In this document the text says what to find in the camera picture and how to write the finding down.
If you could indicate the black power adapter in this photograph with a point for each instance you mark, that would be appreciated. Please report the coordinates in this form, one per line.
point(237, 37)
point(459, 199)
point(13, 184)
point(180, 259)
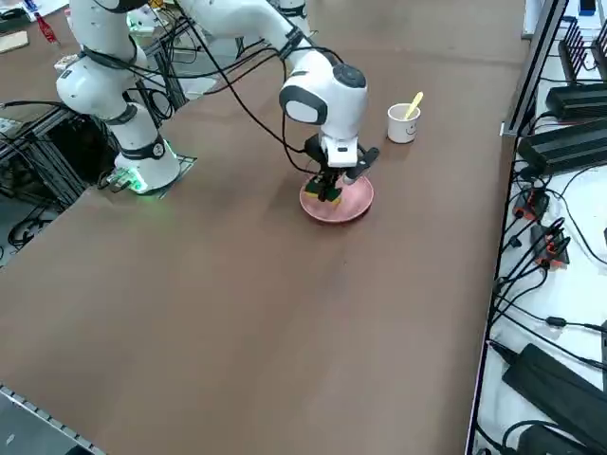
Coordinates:
point(550, 379)

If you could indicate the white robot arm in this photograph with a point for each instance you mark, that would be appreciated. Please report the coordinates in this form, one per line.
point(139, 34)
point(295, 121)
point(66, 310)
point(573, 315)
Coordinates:
point(299, 12)
point(332, 99)

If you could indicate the pink plate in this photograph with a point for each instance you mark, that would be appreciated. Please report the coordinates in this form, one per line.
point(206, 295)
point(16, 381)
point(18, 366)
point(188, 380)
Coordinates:
point(355, 204)

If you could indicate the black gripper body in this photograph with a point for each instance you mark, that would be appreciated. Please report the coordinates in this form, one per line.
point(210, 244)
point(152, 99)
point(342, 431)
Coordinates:
point(317, 149)

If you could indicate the orange and black connector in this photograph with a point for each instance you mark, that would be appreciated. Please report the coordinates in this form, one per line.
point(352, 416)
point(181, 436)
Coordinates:
point(531, 204)
point(552, 249)

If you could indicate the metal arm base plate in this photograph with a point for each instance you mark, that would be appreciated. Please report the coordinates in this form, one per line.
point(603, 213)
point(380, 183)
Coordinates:
point(187, 166)

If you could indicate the black metal frame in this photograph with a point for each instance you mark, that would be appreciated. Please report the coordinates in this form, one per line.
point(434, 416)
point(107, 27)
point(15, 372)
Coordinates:
point(57, 156)

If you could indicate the yellow spoon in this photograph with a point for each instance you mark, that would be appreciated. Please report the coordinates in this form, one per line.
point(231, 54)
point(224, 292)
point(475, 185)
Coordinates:
point(413, 105)

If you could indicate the aluminium rail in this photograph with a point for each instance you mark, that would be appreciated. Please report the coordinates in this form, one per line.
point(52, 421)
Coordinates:
point(28, 407)

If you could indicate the aluminium camera post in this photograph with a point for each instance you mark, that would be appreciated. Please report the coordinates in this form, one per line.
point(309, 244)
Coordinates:
point(533, 61)

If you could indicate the green and yellow sponge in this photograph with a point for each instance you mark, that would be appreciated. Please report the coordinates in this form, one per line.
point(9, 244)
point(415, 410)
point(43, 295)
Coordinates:
point(309, 190)

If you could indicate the cardboard piece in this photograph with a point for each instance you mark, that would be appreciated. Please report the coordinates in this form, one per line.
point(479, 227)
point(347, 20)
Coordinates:
point(12, 41)

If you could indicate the white smiley mug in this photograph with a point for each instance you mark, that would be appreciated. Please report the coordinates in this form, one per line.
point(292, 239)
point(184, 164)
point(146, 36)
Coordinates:
point(403, 128)

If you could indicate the black comb rack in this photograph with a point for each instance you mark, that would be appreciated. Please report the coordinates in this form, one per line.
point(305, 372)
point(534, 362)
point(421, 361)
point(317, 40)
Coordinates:
point(571, 52)

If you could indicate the long black ribbed box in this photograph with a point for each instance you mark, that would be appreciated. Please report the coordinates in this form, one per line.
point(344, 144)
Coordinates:
point(559, 147)

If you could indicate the red bottle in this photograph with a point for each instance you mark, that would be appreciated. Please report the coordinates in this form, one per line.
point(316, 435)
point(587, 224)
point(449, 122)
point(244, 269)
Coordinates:
point(47, 28)

